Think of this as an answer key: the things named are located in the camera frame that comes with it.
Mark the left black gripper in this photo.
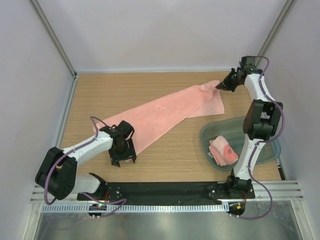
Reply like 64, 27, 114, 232
109, 138, 136, 167

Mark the plain pink towel pile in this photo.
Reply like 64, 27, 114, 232
97, 80, 225, 155

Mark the pink rabbit pattern towel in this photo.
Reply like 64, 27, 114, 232
209, 135, 239, 167

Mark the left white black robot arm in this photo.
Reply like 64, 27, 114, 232
35, 127, 137, 205

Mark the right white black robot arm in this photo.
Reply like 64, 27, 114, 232
216, 68, 284, 199

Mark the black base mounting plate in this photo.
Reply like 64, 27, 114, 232
77, 181, 256, 202

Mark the clear teal plastic bin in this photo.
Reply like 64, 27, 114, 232
199, 116, 281, 172

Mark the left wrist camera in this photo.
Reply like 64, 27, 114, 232
111, 120, 135, 139

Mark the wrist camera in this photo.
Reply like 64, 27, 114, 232
239, 55, 257, 72
111, 120, 135, 139

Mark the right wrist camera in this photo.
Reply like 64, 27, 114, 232
239, 55, 257, 72

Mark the right aluminium frame post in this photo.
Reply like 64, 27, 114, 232
258, 0, 297, 56

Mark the aluminium frame post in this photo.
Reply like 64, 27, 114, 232
29, 0, 77, 78
258, 0, 297, 56

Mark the slotted metal cable rail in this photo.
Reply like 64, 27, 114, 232
42, 203, 229, 213

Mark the left aluminium frame post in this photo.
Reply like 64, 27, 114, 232
29, 0, 77, 78

